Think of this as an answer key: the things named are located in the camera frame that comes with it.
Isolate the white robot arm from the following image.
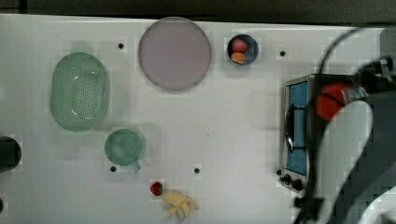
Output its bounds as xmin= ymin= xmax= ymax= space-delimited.
xmin=301 ymin=57 xmax=395 ymax=224

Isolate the black silver toaster oven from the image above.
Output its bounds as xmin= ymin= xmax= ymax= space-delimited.
xmin=276 ymin=74 xmax=357 ymax=195

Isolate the round grey plate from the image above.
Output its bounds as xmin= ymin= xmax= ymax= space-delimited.
xmin=138 ymin=17 xmax=211 ymax=91

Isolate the orange toy fruit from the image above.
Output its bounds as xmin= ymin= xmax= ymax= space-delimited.
xmin=231 ymin=52 xmax=247 ymax=64

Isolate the red toy fruit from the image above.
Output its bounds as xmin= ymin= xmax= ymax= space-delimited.
xmin=232 ymin=38 xmax=248 ymax=53

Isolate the green mug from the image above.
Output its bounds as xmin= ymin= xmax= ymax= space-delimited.
xmin=105 ymin=129 xmax=146 ymax=172

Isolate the small blue bowl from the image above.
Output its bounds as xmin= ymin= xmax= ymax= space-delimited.
xmin=227 ymin=34 xmax=259 ymax=66

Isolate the red toy strawberry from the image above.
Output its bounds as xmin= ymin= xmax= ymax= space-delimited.
xmin=150 ymin=182 xmax=163 ymax=197

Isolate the yellow plush toy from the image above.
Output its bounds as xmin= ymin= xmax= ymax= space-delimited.
xmin=163 ymin=190 xmax=199 ymax=221

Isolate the green perforated colander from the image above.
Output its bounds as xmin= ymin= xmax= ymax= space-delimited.
xmin=50 ymin=52 xmax=110 ymax=133

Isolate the black round pot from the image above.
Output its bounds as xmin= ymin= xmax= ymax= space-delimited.
xmin=0 ymin=136 xmax=21 ymax=173

